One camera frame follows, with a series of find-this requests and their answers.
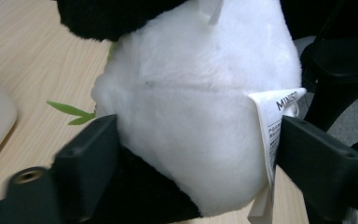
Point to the black metal frame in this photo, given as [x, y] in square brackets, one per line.
[338, 68]

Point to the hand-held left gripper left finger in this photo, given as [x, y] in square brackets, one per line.
[87, 165]

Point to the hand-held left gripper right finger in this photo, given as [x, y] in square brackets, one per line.
[320, 168]

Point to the panda plush toy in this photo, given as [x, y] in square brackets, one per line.
[192, 124]

